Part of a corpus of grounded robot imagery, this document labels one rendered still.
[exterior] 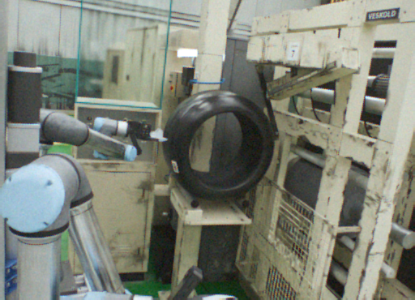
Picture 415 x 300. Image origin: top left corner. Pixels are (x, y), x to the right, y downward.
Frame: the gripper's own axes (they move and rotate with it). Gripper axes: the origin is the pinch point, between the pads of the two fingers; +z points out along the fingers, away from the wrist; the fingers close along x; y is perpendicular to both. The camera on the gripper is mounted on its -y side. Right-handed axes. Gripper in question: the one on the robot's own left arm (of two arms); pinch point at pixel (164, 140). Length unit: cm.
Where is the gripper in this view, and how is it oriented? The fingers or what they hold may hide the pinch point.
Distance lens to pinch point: 189.9
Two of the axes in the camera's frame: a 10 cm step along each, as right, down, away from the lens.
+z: 9.3, 1.6, 3.3
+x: -2.9, -2.4, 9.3
